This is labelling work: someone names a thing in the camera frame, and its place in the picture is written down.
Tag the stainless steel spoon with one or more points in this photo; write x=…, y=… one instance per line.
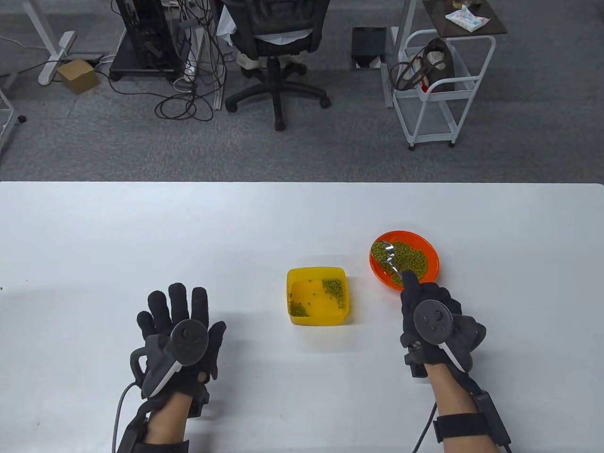
x=390, y=258

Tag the small cardboard box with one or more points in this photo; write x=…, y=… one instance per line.
x=78, y=75

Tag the white rolling cart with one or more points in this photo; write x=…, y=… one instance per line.
x=424, y=120

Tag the person's left forearm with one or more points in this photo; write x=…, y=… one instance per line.
x=165, y=424

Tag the white desk foot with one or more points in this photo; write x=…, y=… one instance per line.
x=56, y=52

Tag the person's right forearm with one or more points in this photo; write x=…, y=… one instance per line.
x=448, y=391

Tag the brown tote bag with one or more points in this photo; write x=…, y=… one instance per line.
x=439, y=61

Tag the person's right hand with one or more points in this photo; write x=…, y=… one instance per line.
x=424, y=295

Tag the black floor box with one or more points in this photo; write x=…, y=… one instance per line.
x=368, y=42

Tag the white power strip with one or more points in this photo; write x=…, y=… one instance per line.
x=190, y=71

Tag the pile of green mung beans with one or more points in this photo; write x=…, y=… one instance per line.
x=410, y=259
x=332, y=288

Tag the orange plastic bowl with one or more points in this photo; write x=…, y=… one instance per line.
x=377, y=272

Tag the white desk leg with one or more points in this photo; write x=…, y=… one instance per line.
x=406, y=19
x=218, y=99

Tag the white tissue packet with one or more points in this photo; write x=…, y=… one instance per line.
x=465, y=18

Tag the person's left hand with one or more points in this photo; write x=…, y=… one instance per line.
x=179, y=306

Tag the black handheld controller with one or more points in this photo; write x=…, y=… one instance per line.
x=432, y=321
x=186, y=339

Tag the black mesh office chair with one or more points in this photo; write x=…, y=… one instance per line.
x=278, y=28

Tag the black wheeled platform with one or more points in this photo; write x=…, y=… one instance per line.
x=127, y=66

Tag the black computer tower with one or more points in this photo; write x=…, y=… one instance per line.
x=141, y=33

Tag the dark brown board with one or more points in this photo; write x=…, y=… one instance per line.
x=443, y=26

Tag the yellow plastic food container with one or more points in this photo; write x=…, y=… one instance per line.
x=302, y=283

